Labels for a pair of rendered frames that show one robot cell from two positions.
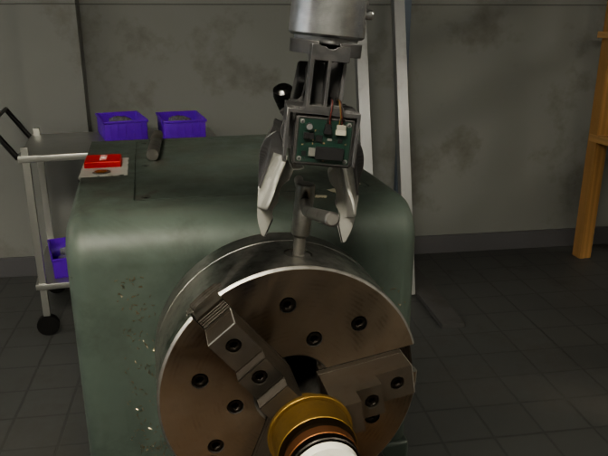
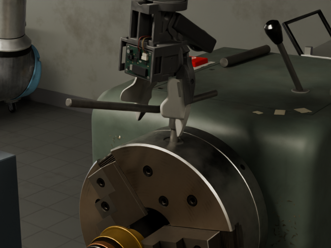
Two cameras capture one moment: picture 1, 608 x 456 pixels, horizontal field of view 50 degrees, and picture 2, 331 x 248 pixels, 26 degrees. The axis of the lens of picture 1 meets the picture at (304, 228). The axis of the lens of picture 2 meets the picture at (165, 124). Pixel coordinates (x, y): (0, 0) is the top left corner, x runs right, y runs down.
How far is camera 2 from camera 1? 0.81 m
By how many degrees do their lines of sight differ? 44
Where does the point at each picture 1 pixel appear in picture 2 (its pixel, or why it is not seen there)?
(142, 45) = not seen: outside the picture
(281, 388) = (108, 216)
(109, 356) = not seen: hidden behind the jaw
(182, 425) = (90, 230)
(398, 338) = (219, 223)
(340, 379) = (165, 232)
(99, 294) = (101, 141)
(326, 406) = (122, 235)
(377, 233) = (279, 150)
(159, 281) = not seen: hidden behind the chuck
